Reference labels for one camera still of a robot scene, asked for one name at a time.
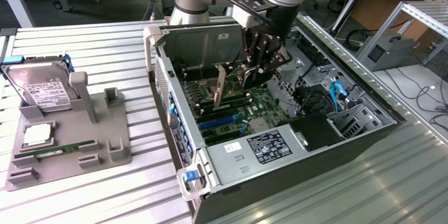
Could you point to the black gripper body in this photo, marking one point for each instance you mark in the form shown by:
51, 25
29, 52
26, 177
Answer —
283, 22

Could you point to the metal socket cover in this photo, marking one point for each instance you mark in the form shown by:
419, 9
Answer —
235, 77

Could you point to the green motherboard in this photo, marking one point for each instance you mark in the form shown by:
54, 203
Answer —
270, 100

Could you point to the thin locking lever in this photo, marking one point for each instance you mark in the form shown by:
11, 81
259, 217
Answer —
202, 73

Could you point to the black RAM slot bank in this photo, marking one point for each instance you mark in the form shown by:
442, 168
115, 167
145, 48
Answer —
231, 106
197, 73

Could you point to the CPU socket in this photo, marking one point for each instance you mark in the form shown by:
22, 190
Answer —
210, 90

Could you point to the black pole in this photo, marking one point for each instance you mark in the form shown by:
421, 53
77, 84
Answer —
354, 1

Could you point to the installed green RAM stick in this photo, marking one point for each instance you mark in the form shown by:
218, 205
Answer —
231, 103

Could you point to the silver chipset heat sink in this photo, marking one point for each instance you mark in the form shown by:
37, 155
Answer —
259, 125

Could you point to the black plastic shroud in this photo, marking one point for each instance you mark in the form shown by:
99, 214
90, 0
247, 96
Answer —
315, 132

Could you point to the blue expansion slot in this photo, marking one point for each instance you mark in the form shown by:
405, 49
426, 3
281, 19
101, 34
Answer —
219, 122

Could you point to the grey cabinet box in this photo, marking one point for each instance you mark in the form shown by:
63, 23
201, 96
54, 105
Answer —
393, 51

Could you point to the silver disk bay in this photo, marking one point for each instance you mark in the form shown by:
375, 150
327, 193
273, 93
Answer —
357, 121

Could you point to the black expansion slot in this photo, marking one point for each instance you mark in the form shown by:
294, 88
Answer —
225, 135

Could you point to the silver power supply with label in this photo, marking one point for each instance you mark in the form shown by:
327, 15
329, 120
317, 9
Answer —
245, 161

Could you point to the open PC case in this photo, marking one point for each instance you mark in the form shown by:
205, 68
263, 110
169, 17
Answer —
315, 169

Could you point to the grey parts rack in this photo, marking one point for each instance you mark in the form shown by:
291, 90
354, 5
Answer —
63, 129

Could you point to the hard disk in blue caddy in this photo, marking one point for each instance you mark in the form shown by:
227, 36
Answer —
39, 90

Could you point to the loose green RAM stick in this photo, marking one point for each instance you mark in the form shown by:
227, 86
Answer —
57, 149

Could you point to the silver CPU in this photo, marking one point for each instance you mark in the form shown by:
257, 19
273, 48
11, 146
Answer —
38, 133

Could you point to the aluminium frame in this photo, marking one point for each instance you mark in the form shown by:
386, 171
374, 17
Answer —
427, 9

